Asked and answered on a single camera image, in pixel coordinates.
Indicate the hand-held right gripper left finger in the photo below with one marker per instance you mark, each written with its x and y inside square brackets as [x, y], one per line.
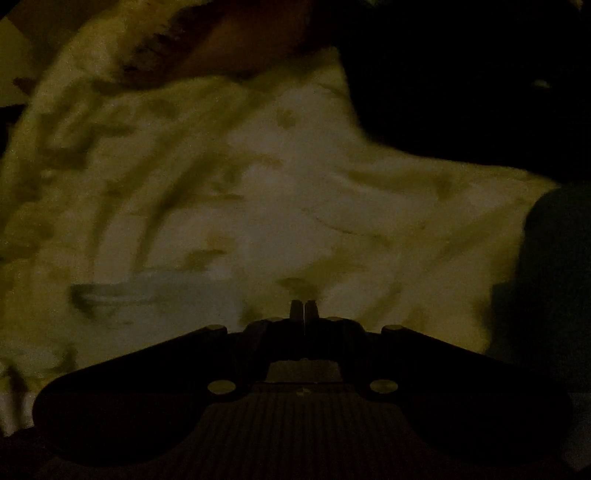
[294, 310]

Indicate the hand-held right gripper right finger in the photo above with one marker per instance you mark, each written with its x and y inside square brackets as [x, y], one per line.
[312, 310]

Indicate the light blue small garment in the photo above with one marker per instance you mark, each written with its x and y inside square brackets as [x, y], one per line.
[152, 295]

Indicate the leaf print blanket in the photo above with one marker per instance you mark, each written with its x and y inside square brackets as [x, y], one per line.
[258, 194]

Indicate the folded dark green cloth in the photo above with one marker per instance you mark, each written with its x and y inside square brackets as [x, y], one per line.
[547, 277]

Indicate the black printed cloth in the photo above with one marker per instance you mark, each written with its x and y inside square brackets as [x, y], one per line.
[461, 78]

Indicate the brown wooden board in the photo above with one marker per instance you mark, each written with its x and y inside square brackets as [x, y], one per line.
[231, 41]

